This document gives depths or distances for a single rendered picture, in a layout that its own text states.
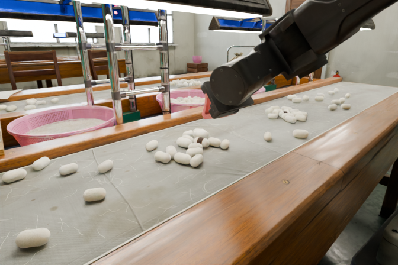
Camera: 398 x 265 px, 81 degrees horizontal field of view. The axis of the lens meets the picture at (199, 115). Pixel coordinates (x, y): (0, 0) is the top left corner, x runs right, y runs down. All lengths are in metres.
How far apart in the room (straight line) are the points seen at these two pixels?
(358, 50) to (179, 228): 5.08
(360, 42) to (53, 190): 5.12
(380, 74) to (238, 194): 4.93
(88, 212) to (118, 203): 0.04
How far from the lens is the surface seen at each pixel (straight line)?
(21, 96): 1.22
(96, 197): 0.40
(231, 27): 1.43
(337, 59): 5.32
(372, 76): 5.22
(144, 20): 1.09
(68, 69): 3.18
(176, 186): 0.41
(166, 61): 0.69
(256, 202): 0.34
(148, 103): 0.99
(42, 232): 0.35
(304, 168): 0.44
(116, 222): 0.36
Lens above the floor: 0.97
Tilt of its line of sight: 17 degrees down
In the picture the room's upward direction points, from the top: straight up
